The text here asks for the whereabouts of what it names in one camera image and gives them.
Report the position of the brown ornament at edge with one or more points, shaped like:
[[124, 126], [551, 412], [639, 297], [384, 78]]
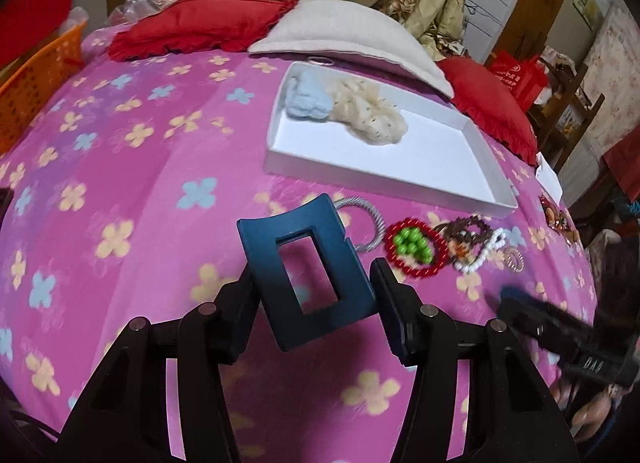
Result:
[[560, 220]]

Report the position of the red frilled cushion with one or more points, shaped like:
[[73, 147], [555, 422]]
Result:
[[200, 23], [480, 93]]

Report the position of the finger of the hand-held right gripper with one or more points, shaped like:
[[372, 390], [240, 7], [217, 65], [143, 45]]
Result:
[[535, 313]]

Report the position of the orange plastic basket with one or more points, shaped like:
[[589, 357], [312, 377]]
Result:
[[40, 78]]

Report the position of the blue hair claw clip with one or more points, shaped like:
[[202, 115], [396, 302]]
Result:
[[260, 243]]

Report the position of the small white box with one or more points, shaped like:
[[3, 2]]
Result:
[[549, 173]]

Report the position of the framed wall picture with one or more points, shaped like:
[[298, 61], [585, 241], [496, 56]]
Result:
[[589, 3]]

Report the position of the white cardboard box tray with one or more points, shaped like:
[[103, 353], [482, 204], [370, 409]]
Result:
[[425, 153]]

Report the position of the wooden chair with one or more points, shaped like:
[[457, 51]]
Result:
[[575, 108]]

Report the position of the beige pillow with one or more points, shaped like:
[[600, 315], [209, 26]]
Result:
[[340, 28]]

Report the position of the clear plastic bags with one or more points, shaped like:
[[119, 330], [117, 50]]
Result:
[[145, 0]]

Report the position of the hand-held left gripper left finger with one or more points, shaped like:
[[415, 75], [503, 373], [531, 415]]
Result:
[[240, 305]]

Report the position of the red paper bag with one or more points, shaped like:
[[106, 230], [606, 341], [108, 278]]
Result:
[[515, 75]]

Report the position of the red scalloped box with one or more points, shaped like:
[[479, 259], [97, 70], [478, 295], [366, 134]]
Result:
[[35, 3]]

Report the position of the person's right hand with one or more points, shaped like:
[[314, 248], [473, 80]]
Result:
[[592, 415]]

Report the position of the cream dotted scrunchie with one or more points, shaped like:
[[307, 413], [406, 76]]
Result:
[[370, 113]]

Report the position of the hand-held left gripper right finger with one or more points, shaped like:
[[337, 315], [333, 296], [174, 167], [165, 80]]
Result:
[[395, 315]]

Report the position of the pink flower blanket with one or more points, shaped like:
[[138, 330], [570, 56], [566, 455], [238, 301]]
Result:
[[150, 168]]

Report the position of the light blue scrunchie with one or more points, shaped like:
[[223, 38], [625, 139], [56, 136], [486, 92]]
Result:
[[305, 103]]

